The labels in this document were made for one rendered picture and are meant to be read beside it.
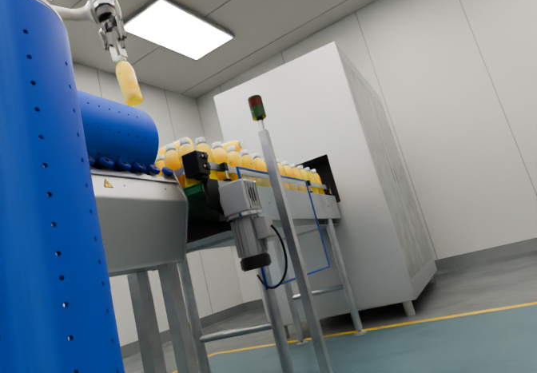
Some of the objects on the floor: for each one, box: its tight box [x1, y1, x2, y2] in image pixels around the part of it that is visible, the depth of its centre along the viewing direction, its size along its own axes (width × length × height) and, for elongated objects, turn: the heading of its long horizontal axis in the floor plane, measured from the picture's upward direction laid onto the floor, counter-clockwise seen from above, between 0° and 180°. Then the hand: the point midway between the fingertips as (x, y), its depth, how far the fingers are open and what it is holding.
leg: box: [127, 271, 165, 373], centre depth 149 cm, size 6×6×63 cm
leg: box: [157, 262, 199, 373], centre depth 144 cm, size 6×6×63 cm
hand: (118, 52), depth 174 cm, fingers closed on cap, 4 cm apart
